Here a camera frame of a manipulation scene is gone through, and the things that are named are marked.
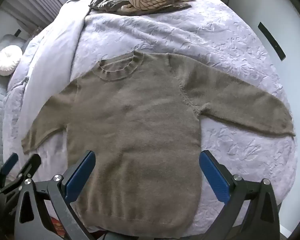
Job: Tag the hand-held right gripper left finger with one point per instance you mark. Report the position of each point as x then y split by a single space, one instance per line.
79 176

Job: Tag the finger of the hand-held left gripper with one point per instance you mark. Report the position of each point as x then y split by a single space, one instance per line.
9 163
27 166

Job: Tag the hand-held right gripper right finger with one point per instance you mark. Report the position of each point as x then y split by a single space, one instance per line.
213 177

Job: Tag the brown-grey knit sweater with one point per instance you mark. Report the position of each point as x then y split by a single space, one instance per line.
140 130

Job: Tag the white round pillow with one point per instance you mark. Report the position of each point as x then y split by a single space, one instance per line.
8 60

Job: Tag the plain lavender duvet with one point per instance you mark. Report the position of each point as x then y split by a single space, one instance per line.
52 62

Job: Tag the lavender quilted bedspread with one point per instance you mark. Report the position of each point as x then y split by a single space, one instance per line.
190 35

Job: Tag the small black wall fitting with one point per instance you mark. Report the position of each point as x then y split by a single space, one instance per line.
18 32

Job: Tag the black wall strip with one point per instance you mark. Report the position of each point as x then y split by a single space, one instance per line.
271 40

